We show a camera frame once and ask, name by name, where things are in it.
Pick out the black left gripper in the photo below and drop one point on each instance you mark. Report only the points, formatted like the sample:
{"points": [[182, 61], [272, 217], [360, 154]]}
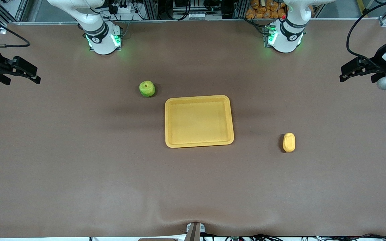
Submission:
{"points": [[378, 66]]}

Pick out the yellow potato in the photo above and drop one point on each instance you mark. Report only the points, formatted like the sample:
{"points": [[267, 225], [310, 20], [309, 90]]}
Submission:
{"points": [[289, 143]]}

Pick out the green apple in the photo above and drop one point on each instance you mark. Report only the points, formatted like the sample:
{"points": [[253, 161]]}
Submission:
{"points": [[147, 89]]}

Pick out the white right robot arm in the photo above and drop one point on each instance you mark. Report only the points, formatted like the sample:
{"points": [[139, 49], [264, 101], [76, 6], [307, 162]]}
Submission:
{"points": [[101, 36]]}

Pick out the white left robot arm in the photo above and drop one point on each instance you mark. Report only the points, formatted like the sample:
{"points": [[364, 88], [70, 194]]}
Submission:
{"points": [[286, 36]]}

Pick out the yellow plastic tray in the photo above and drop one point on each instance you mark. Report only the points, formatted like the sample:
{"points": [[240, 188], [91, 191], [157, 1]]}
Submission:
{"points": [[198, 122]]}

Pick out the bag of orange items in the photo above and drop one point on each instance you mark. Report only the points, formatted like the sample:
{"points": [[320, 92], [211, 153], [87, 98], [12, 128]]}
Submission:
{"points": [[266, 10]]}

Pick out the white power strip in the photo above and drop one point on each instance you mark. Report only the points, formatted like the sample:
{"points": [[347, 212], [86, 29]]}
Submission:
{"points": [[123, 8]]}

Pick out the aluminium table edge rail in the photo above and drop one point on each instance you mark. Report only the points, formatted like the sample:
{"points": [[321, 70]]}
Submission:
{"points": [[186, 21]]}

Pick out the grey metal camera bracket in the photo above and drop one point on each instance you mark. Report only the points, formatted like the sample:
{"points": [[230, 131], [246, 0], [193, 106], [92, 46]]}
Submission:
{"points": [[195, 231]]}

